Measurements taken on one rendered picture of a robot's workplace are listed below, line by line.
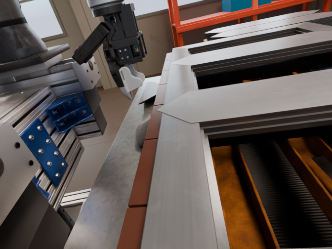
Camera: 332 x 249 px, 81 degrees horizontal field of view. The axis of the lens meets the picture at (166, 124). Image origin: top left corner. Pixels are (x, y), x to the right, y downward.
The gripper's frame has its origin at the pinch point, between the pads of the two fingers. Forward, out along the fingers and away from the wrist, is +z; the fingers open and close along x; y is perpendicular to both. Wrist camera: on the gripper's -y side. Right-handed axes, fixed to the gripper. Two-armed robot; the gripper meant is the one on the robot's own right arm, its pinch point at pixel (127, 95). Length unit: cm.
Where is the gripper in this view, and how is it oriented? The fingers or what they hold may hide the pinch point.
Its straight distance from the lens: 53.0
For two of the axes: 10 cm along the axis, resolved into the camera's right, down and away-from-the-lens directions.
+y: 9.8, -1.3, -1.6
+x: 0.6, -5.4, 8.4
